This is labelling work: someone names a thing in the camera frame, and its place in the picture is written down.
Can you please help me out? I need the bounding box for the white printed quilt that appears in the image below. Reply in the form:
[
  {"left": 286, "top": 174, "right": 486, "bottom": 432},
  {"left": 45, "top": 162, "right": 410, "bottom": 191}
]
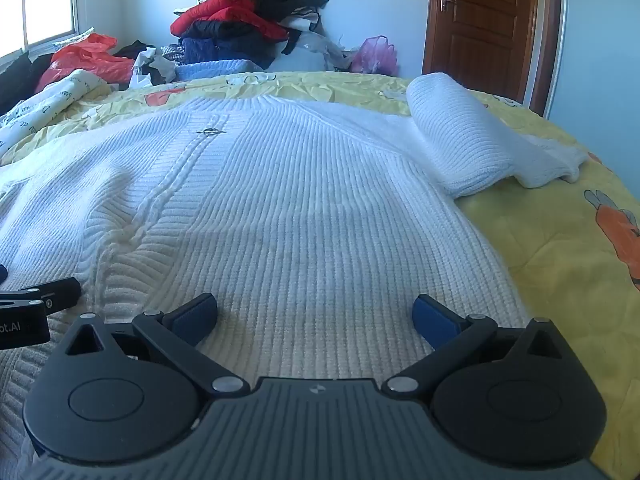
[{"left": 0, "top": 67, "right": 114, "bottom": 162}]

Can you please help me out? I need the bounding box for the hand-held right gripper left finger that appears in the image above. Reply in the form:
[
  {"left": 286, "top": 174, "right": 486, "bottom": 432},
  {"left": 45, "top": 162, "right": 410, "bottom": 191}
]
[{"left": 64, "top": 292, "right": 251, "bottom": 401}]

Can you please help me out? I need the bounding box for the yellow printed bedsheet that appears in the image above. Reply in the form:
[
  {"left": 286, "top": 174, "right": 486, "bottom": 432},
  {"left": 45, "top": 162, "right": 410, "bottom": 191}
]
[{"left": 0, "top": 70, "right": 640, "bottom": 480}]

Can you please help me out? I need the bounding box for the white wardrobe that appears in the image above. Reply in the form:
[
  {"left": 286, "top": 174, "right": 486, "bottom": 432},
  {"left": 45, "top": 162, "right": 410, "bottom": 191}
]
[{"left": 542, "top": 0, "right": 640, "bottom": 137}]

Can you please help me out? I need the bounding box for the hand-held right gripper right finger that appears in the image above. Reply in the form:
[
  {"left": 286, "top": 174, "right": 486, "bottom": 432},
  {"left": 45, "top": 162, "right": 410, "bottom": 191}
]
[{"left": 381, "top": 294, "right": 567, "bottom": 402}]

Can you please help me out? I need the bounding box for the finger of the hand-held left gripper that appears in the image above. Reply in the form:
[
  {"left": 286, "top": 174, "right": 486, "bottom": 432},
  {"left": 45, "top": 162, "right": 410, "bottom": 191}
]
[{"left": 0, "top": 276, "right": 82, "bottom": 317}]

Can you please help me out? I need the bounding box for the light blue knit garment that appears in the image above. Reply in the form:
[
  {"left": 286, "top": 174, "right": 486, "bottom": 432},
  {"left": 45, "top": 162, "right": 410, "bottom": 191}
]
[{"left": 174, "top": 58, "right": 267, "bottom": 81}]

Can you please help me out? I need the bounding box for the window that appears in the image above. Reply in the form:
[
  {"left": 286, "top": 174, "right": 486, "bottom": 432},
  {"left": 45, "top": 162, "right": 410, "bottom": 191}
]
[{"left": 0, "top": 0, "right": 81, "bottom": 57}]

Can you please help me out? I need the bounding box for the pink plastic bag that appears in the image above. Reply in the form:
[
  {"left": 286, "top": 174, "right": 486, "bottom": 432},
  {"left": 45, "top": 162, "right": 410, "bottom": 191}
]
[{"left": 349, "top": 35, "right": 401, "bottom": 77}]

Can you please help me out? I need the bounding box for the red orange cloth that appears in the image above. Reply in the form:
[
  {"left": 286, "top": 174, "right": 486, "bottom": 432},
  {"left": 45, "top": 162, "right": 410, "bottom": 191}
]
[{"left": 35, "top": 32, "right": 136, "bottom": 94}]

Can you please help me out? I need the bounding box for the navy garment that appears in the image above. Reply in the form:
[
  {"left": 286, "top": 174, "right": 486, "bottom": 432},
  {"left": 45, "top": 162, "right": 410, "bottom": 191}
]
[{"left": 179, "top": 20, "right": 277, "bottom": 69}]

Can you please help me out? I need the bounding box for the white grey crumpled cloth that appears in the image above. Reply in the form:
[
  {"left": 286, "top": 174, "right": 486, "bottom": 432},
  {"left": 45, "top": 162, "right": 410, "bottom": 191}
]
[{"left": 129, "top": 45, "right": 177, "bottom": 89}]

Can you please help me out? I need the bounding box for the black white printed cloth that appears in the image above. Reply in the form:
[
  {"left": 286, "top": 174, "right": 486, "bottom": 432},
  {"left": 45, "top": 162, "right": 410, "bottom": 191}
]
[{"left": 279, "top": 5, "right": 322, "bottom": 56}]

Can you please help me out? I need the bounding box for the white knit sweater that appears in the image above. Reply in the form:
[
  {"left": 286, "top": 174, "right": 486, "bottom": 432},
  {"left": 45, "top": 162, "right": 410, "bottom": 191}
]
[{"left": 0, "top": 72, "right": 589, "bottom": 480}]

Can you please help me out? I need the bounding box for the brown wooden door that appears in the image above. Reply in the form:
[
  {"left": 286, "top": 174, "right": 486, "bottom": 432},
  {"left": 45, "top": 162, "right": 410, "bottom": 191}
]
[{"left": 422, "top": 0, "right": 564, "bottom": 117}]

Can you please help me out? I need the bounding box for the red jacket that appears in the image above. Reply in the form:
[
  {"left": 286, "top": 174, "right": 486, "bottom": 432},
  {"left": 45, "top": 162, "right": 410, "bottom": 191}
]
[{"left": 170, "top": 0, "right": 291, "bottom": 42}]

